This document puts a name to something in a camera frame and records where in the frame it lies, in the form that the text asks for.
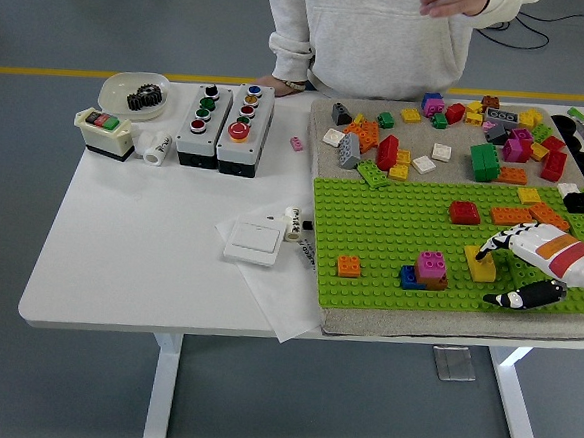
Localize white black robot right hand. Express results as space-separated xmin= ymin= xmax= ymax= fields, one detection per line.
xmin=470 ymin=216 xmax=584 ymax=316

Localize person's right hand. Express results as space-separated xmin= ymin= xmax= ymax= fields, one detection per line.
xmin=270 ymin=74 xmax=308 ymax=100

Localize person's left hand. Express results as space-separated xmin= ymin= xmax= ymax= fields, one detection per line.
xmin=418 ymin=0 xmax=492 ymax=21

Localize yellow long toy brick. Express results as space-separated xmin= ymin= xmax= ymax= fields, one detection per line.
xmin=461 ymin=243 xmax=500 ymax=284

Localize red square toy brick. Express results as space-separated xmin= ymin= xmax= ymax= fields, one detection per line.
xmin=447 ymin=199 xmax=483 ymax=227
xmin=540 ymin=134 xmax=567 ymax=154
xmin=444 ymin=101 xmax=468 ymax=126

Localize green toy baseplate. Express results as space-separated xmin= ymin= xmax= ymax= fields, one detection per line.
xmin=304 ymin=168 xmax=584 ymax=326

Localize orange long toy brick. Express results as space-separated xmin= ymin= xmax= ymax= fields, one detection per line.
xmin=494 ymin=165 xmax=530 ymax=186
xmin=527 ymin=200 xmax=574 ymax=233
xmin=489 ymin=204 xmax=535 ymax=228

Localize white square toy brick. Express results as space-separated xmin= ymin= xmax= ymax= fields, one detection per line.
xmin=430 ymin=142 xmax=454 ymax=164
xmin=409 ymin=154 xmax=438 ymax=176
xmin=321 ymin=127 xmax=347 ymax=149

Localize yellow flat toy brick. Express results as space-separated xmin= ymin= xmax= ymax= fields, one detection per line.
xmin=516 ymin=186 xmax=545 ymax=206

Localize light grey toy brick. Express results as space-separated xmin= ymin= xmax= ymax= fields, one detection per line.
xmin=336 ymin=130 xmax=364 ymax=171

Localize red tall toy brick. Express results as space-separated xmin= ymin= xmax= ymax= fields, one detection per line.
xmin=539 ymin=148 xmax=569 ymax=183

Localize blue toy brick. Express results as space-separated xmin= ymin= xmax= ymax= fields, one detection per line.
xmin=398 ymin=264 xmax=428 ymax=292
xmin=420 ymin=91 xmax=445 ymax=113

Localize magenta tall toy brick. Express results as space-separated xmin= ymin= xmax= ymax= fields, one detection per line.
xmin=501 ymin=137 xmax=534 ymax=165

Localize red long toy brick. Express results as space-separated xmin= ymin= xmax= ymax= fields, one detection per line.
xmin=375 ymin=133 xmax=402 ymax=172

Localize green long toy brick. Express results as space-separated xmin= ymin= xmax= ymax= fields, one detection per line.
xmin=354 ymin=157 xmax=392 ymax=191

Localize green tall toy brick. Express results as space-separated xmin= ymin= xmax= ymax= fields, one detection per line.
xmin=467 ymin=140 xmax=504 ymax=184

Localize grey long toy brick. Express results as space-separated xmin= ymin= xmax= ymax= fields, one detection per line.
xmin=484 ymin=106 xmax=521 ymax=127

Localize lime green toy brick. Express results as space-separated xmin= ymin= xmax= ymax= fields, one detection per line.
xmin=530 ymin=122 xmax=556 ymax=145

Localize dark grey toy brick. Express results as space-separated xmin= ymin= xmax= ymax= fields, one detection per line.
xmin=483 ymin=122 xmax=512 ymax=147

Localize orange square toy brick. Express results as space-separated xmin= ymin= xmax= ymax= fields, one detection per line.
xmin=336 ymin=253 xmax=364 ymax=279

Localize grey emergency-stop control box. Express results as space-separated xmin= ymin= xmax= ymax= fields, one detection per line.
xmin=214 ymin=82 xmax=277 ymax=180

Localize dark grey slope brick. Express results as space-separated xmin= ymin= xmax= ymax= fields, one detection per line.
xmin=331 ymin=102 xmax=355 ymax=126

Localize person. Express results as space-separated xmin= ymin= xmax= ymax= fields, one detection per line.
xmin=257 ymin=0 xmax=545 ymax=116

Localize grey four-button control box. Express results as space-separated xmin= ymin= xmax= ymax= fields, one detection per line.
xmin=173 ymin=82 xmax=235 ymax=170

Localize black metal gear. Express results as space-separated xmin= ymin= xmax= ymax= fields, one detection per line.
xmin=136 ymin=83 xmax=165 ymax=110
xmin=125 ymin=89 xmax=153 ymax=115

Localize white labelled cylinder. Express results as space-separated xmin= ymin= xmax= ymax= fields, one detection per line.
xmin=282 ymin=205 xmax=305 ymax=243

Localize white pipe fitting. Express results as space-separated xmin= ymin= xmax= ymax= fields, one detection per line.
xmin=129 ymin=128 xmax=174 ymax=167

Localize metal floor plate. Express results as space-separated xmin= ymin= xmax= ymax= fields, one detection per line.
xmin=430 ymin=343 xmax=480 ymax=384

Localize white table leg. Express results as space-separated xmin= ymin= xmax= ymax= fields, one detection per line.
xmin=481 ymin=344 xmax=553 ymax=438
xmin=141 ymin=331 xmax=185 ymax=438

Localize grey-brown mat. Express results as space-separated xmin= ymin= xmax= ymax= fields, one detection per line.
xmin=293 ymin=90 xmax=584 ymax=355

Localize clear printed label strip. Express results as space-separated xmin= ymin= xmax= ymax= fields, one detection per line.
xmin=292 ymin=238 xmax=322 ymax=272

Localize white oval bowl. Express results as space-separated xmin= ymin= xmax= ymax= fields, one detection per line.
xmin=97 ymin=68 xmax=173 ymax=124

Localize white paper sheet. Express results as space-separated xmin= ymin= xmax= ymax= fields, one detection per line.
xmin=207 ymin=208 xmax=329 ymax=346

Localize black floor cable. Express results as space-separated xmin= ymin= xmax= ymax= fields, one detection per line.
xmin=477 ymin=6 xmax=584 ymax=54

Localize white wall switch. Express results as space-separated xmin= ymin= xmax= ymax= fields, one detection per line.
xmin=222 ymin=212 xmax=287 ymax=268

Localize cream switch red green buttons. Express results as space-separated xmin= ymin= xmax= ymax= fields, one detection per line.
xmin=71 ymin=106 xmax=138 ymax=164

